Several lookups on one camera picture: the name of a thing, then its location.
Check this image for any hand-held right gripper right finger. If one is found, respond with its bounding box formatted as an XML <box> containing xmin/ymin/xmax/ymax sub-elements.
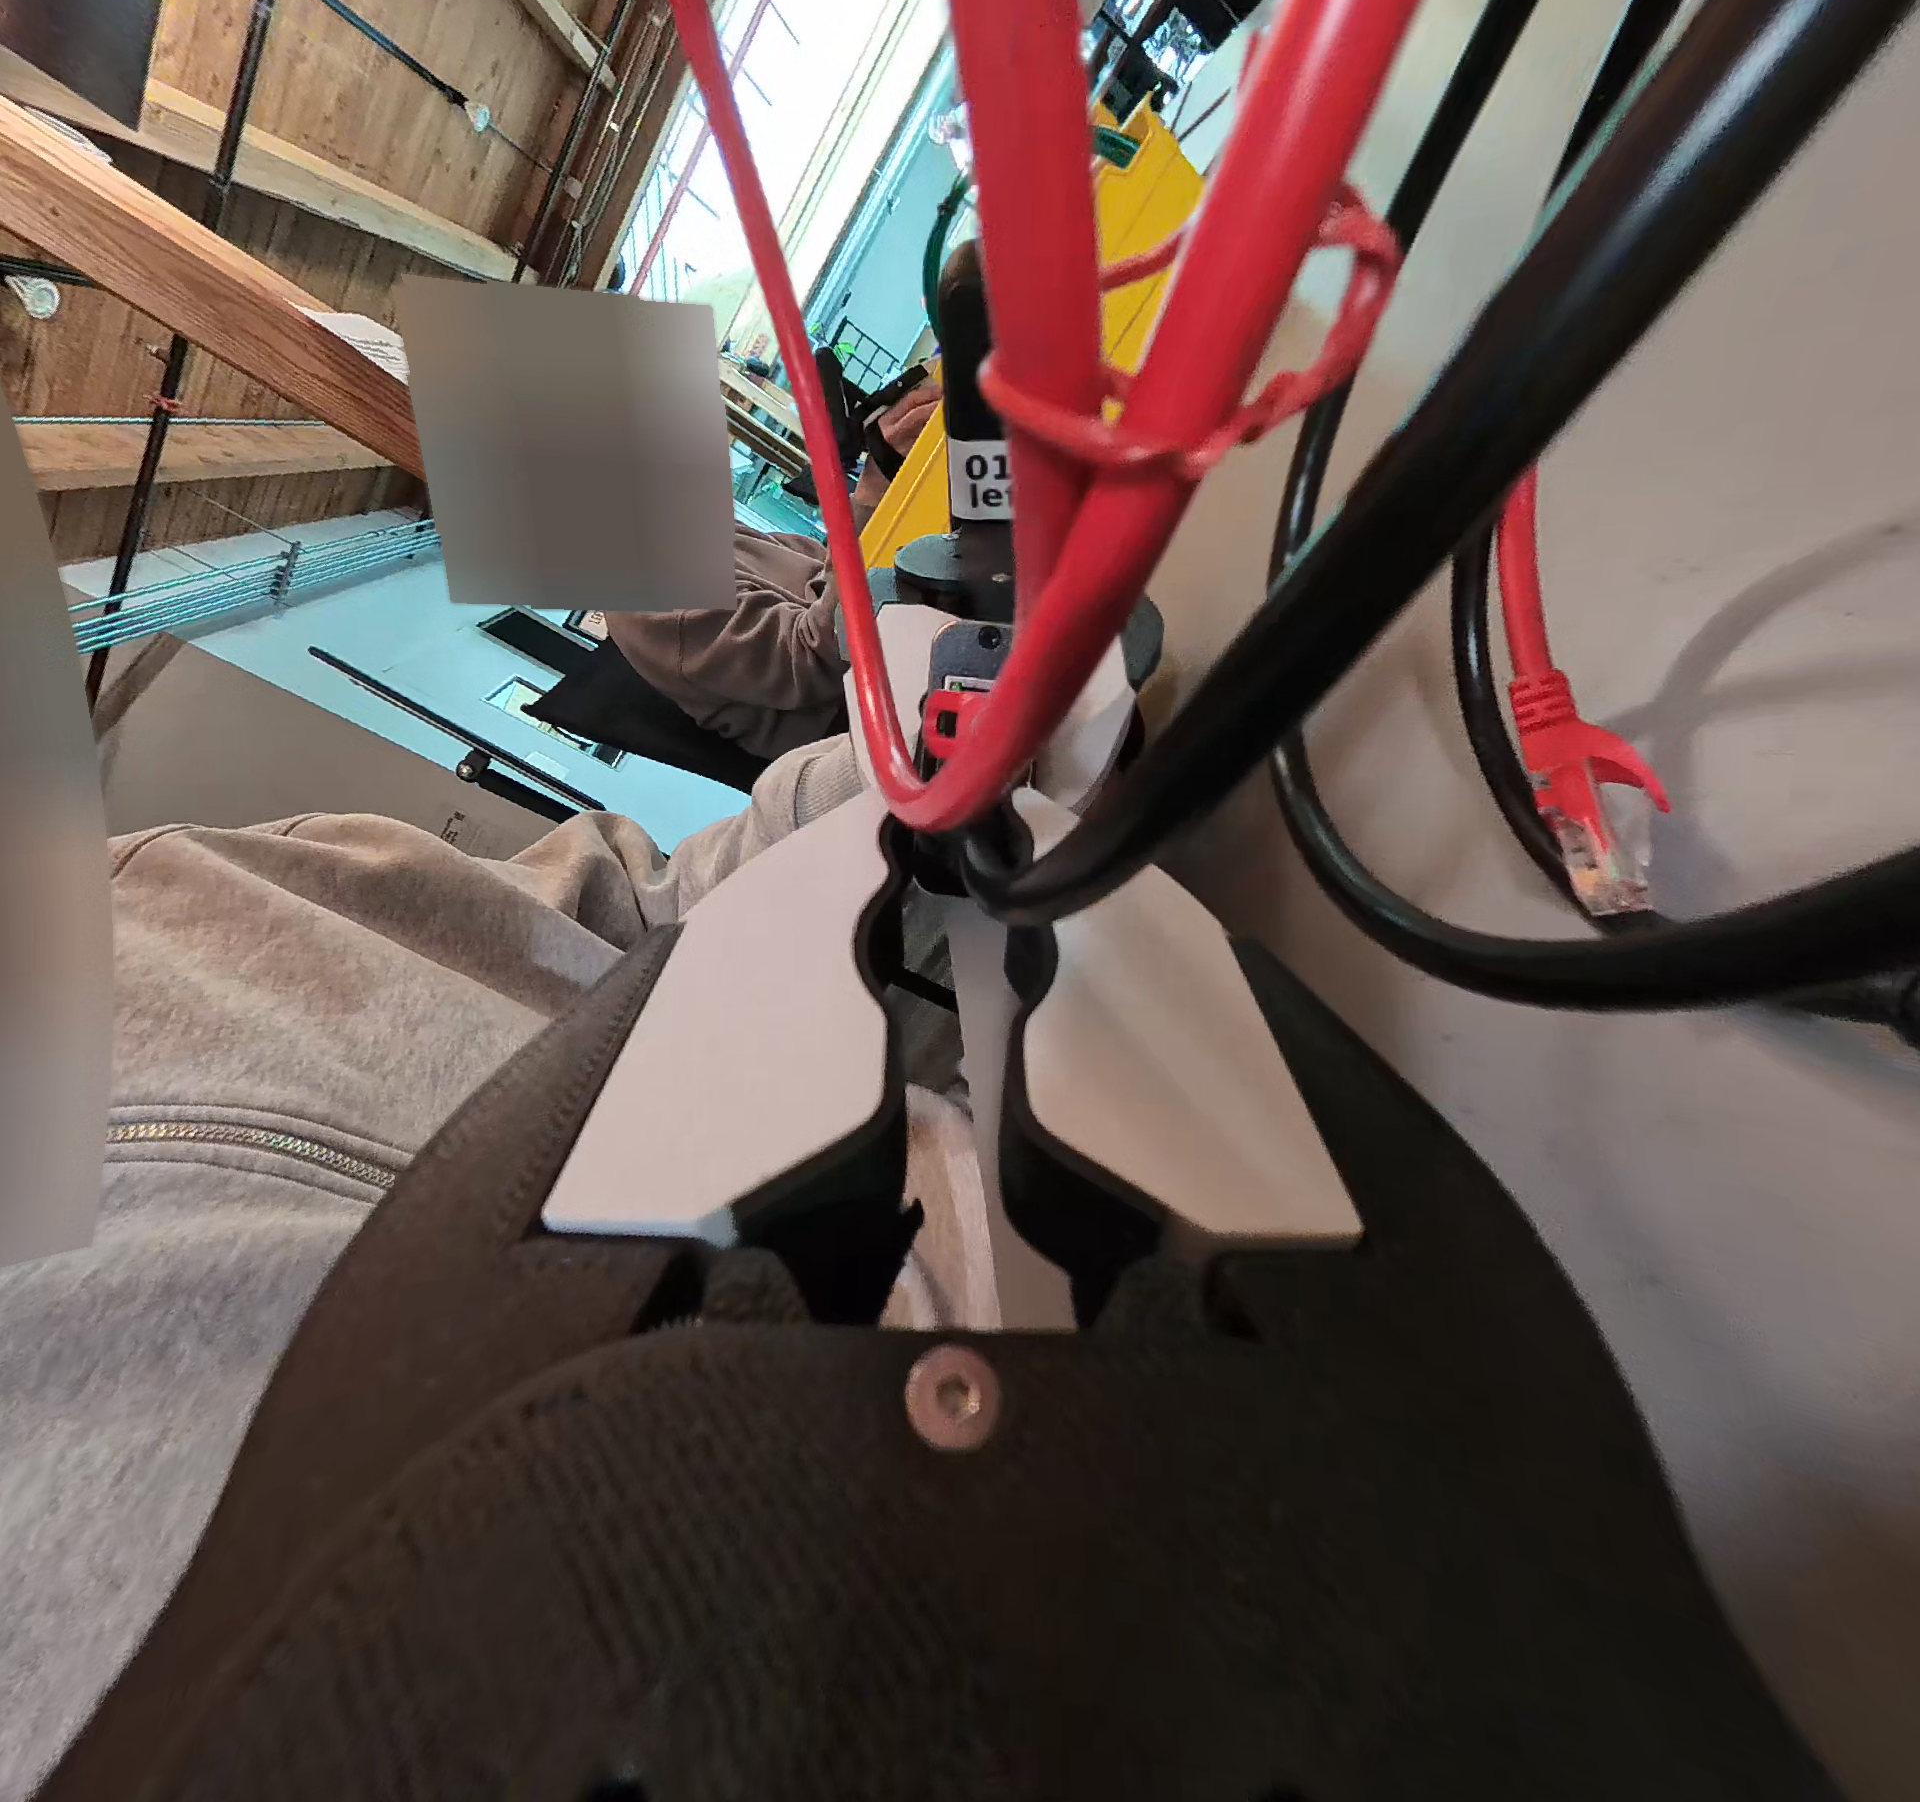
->
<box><xmin>996</xmin><ymin>795</ymin><xmax>1370</xmax><ymax>1248</ymax></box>

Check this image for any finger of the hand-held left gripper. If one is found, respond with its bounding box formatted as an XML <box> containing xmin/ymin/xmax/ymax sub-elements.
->
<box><xmin>1030</xmin><ymin>633</ymin><xmax>1157</xmax><ymax>827</ymax></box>
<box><xmin>843</xmin><ymin>604</ymin><xmax>937</xmax><ymax>804</ymax></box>

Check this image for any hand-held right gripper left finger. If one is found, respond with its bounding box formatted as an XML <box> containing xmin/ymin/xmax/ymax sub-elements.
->
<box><xmin>536</xmin><ymin>795</ymin><xmax>912</xmax><ymax>1244</ymax></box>

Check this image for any black network adapter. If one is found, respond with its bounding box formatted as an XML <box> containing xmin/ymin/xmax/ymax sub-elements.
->
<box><xmin>921</xmin><ymin>615</ymin><xmax>1021</xmax><ymax>784</ymax></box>

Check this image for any yellow storage bin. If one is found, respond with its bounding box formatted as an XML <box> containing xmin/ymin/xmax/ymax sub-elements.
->
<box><xmin>854</xmin><ymin>91</ymin><xmax>1220</xmax><ymax>576</ymax></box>

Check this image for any red ethernet cable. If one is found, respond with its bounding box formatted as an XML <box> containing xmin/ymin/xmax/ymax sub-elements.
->
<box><xmin>630</xmin><ymin>0</ymin><xmax>1677</xmax><ymax>923</ymax></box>

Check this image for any black ethernet cable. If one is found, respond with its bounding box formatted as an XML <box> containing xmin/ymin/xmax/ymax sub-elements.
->
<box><xmin>959</xmin><ymin>0</ymin><xmax>1920</xmax><ymax>1057</ymax></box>

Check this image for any person's grey sweatshirt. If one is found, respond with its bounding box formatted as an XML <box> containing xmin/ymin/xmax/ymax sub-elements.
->
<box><xmin>0</xmin><ymin>727</ymin><xmax>978</xmax><ymax>1802</ymax></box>

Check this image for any wooden beam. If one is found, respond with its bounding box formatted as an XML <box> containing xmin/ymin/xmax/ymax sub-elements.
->
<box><xmin>0</xmin><ymin>91</ymin><xmax>435</xmax><ymax>486</ymax></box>

